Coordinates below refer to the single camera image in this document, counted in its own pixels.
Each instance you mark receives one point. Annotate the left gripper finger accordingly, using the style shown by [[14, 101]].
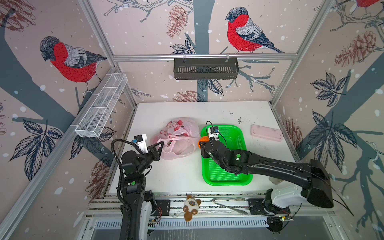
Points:
[[156, 148], [157, 156]]

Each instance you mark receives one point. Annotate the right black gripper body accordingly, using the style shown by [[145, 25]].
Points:
[[207, 146]]

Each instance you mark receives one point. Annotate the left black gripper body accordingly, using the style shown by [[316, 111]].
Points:
[[145, 160]]

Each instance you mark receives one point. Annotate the orange fruit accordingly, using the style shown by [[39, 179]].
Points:
[[203, 140]]

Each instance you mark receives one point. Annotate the green plastic basket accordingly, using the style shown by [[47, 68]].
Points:
[[223, 172]]

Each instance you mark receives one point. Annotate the pink plastic bag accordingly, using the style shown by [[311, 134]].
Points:
[[180, 137]]

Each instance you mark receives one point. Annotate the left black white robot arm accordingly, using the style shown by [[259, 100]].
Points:
[[137, 203]]

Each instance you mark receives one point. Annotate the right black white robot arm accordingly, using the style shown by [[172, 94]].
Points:
[[312, 178]]

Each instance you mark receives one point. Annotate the metal tongs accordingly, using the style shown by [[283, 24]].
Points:
[[219, 202]]

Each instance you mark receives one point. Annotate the brown white plush toy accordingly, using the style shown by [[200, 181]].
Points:
[[191, 207]]

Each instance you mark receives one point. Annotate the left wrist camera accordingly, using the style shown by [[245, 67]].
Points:
[[140, 142]]

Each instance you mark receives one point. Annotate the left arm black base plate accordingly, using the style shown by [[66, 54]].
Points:
[[162, 208]]

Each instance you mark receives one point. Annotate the white wire mesh shelf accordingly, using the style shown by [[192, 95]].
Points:
[[98, 114]]

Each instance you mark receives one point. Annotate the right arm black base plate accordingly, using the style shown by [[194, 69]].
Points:
[[258, 207]]

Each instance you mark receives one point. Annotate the black hanging wire basket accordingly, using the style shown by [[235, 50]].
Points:
[[206, 69]]

